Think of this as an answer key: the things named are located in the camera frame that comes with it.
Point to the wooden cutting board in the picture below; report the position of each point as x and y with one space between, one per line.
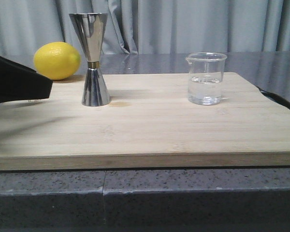
148 123

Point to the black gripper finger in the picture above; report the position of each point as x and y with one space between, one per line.
19 82

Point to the steel double jigger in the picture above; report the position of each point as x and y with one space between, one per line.
90 30

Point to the grey curtain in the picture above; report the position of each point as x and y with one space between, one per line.
150 26

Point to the clear glass beaker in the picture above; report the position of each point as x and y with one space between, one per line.
205 77

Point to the yellow lemon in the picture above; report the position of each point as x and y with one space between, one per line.
57 60

